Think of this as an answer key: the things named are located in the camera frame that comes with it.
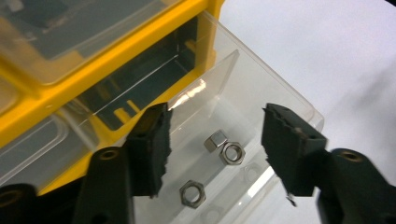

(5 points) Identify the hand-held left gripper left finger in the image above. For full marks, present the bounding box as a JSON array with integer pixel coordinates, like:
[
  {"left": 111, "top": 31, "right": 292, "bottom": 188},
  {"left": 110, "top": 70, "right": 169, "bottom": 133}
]
[{"left": 72, "top": 102, "right": 173, "bottom": 224}]

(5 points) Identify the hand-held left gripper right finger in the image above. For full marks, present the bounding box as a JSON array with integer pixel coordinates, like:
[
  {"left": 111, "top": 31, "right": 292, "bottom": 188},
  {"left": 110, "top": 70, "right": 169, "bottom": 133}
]
[{"left": 261, "top": 103, "right": 396, "bottom": 224}]

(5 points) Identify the silver hex nut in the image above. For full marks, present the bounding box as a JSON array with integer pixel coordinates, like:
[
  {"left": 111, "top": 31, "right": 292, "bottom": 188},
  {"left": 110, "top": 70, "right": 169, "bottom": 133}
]
[
  {"left": 204, "top": 129, "right": 229, "bottom": 153},
  {"left": 219, "top": 141, "right": 247, "bottom": 166},
  {"left": 178, "top": 179, "right": 207, "bottom": 210}
]

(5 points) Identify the pulled-out clear plastic drawer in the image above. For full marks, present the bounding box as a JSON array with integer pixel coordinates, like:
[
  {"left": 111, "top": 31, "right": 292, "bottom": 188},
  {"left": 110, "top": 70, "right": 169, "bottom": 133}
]
[{"left": 60, "top": 10, "right": 325, "bottom": 224}]

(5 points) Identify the yellow and black organizer cabinet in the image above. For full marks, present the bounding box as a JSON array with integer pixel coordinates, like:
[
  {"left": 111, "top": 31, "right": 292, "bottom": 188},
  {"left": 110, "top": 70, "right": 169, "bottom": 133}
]
[{"left": 0, "top": 0, "right": 226, "bottom": 198}]

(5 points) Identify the set of clear cabinet drawers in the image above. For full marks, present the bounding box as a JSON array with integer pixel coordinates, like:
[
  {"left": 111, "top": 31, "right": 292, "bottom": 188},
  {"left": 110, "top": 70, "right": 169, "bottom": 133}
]
[{"left": 0, "top": 0, "right": 183, "bottom": 188}]

